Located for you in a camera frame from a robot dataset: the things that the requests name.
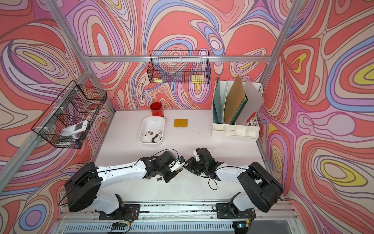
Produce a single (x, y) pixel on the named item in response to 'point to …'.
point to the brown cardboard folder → (234, 100)
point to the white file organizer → (250, 132)
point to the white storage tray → (152, 131)
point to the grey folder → (254, 101)
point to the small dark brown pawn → (151, 133)
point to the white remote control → (78, 127)
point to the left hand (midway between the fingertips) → (176, 174)
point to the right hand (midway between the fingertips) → (184, 170)
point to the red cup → (157, 109)
